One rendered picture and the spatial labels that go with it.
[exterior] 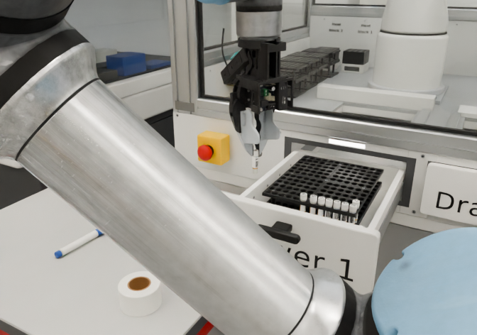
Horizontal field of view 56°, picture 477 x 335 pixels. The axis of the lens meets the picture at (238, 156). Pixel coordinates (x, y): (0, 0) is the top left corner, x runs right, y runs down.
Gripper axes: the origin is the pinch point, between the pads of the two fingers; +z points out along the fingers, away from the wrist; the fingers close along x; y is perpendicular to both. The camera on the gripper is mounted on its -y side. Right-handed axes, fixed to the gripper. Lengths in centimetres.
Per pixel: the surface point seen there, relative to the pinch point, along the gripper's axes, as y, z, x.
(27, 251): -23, 21, -40
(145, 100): -84, 11, 9
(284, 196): 6.7, 8.2, 2.4
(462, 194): 20.6, 11.1, 35.6
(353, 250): 25.4, 8.9, 1.4
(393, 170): 6.9, 10.0, 31.5
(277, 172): -5.7, 9.8, 10.0
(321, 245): 21.0, 9.5, -1.1
